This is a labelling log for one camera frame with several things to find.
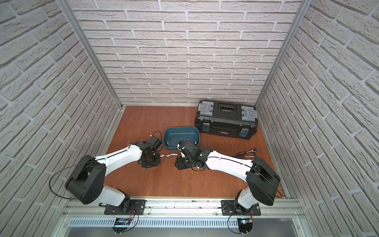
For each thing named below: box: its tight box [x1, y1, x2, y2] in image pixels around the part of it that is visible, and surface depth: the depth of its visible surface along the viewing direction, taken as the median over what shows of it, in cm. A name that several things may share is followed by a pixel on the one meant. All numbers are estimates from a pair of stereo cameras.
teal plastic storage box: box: [163, 126, 201, 151], surface depth 102 cm
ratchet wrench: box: [236, 146, 259, 156], surface depth 96 cm
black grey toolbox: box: [194, 99, 259, 140], surface depth 94 cm
